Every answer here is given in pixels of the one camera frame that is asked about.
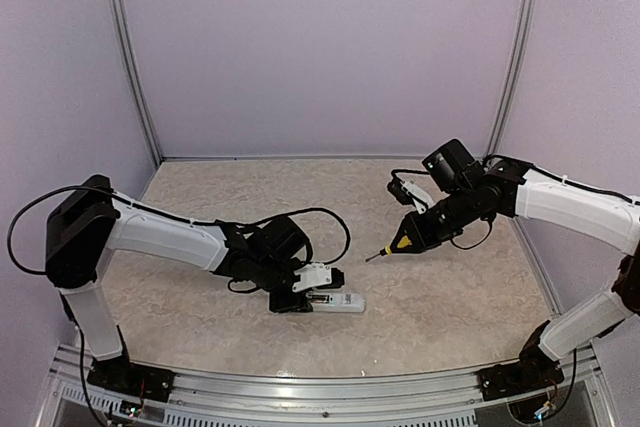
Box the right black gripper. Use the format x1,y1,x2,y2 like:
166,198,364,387
391,183,481,252

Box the yellow handled screwdriver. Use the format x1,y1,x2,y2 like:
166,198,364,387
365,236,412,263

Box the white remote control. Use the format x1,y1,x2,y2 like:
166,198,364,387
311,291,366,314

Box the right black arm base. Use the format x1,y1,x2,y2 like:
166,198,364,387
477,320,564,401

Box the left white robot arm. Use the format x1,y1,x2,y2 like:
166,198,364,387
45,175,312,392

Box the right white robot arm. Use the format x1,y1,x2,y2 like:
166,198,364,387
381,139,639,391

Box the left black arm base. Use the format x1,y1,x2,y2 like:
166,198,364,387
87,326,176,403

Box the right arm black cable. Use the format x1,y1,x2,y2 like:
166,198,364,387
389,154,640,251

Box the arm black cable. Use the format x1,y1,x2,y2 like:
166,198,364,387
389,154,640,251
7,184,351,278

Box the front aluminium rail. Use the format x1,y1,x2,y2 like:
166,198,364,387
47,341,601,427

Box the right aluminium corner post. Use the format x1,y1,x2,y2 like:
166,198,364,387
484,0,536,156

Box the aluminium corner post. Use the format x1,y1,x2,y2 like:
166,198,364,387
109,0,164,168
484,0,536,156

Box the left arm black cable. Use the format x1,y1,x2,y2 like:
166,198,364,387
7,184,351,278

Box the left aluminium corner post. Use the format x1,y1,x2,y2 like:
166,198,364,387
109,0,164,168

